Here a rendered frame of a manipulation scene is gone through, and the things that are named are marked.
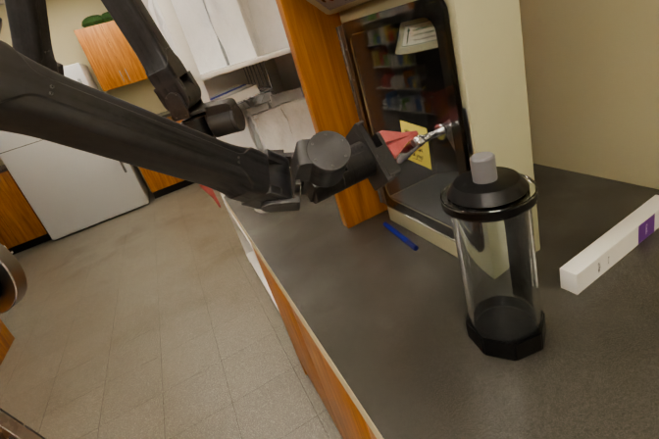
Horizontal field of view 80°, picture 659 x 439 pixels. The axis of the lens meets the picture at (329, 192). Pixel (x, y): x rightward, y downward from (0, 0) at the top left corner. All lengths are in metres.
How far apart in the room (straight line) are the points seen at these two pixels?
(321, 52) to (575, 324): 0.66
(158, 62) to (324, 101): 0.33
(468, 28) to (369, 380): 0.49
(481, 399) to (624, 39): 0.70
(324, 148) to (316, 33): 0.41
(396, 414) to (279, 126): 1.42
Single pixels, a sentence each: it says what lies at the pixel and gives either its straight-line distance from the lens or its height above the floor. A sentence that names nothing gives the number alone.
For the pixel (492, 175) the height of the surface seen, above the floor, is 1.19.
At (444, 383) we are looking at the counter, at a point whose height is 0.94.
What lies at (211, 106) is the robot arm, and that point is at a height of 1.31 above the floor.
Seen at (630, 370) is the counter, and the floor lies 0.94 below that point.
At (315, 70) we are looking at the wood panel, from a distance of 0.87.
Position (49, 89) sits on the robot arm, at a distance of 0.41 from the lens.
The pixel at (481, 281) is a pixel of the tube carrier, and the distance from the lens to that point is 0.53.
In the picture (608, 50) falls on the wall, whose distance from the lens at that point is 0.98.
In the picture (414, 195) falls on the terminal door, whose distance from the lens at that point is 0.78.
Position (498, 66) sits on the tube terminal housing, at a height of 1.28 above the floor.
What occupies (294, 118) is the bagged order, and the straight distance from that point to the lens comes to 1.84.
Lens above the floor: 1.39
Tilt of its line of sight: 22 degrees down
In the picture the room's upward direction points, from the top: 17 degrees counter-clockwise
